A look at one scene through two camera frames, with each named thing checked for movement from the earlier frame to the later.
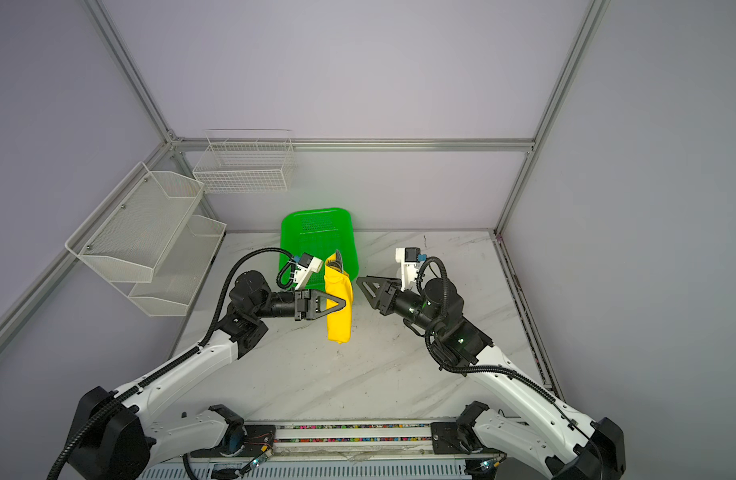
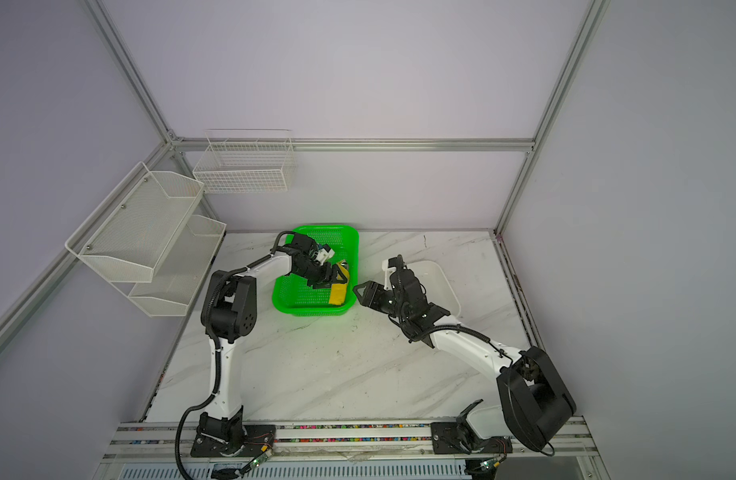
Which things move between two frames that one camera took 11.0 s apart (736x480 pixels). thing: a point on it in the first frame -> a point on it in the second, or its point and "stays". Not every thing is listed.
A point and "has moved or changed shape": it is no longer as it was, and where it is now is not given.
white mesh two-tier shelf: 146,234 stays
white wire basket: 239,161 stays
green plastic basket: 318,233 has moved or changed shape
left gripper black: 306,304 -> 325,277
